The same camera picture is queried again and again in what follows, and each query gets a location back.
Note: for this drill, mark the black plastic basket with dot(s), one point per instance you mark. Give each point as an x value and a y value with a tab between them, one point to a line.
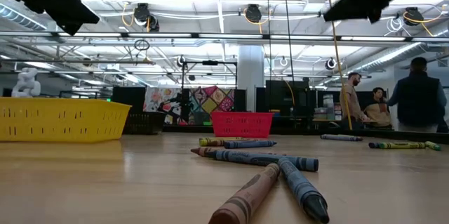
144	124

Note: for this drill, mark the colourful patchwork cloth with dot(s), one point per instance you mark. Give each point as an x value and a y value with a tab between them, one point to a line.
210	104

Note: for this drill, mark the red plastic basket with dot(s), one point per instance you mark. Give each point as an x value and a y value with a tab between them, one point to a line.
242	125

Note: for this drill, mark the black panel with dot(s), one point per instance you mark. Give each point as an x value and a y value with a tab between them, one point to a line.
128	99

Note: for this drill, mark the long light bar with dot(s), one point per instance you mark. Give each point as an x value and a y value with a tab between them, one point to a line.
158	35

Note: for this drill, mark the white column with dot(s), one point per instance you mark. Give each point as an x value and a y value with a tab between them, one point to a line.
250	76

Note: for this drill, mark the silver ceiling duct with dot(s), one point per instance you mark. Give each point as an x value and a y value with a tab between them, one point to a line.
389	55
17	15

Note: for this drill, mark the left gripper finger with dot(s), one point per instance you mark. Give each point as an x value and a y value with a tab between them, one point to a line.
70	13

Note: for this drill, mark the person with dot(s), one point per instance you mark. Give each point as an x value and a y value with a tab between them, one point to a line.
419	101
350	101
378	111

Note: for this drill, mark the grey horizontal pipe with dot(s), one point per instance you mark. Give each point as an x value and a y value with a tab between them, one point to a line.
70	61

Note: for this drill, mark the black stand frame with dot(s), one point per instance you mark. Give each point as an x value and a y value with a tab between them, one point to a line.
209	62

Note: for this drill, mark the dark cabinet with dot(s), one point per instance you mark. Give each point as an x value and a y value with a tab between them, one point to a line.
280	104

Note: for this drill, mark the shelf with boxes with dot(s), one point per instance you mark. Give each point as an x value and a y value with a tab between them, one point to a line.
328	108

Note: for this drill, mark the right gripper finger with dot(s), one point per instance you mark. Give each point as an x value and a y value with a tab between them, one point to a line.
358	4

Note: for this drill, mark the yellow-green crayon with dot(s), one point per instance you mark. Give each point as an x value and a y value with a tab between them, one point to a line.
396	145
433	145
340	138

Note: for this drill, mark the yellow plastic basket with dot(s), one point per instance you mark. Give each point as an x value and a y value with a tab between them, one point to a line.
52	118

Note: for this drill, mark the white robot figure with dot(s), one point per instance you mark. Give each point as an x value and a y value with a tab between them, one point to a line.
26	83

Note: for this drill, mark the blue crayon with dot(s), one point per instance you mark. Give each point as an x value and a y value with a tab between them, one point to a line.
249	144
259	159
301	189

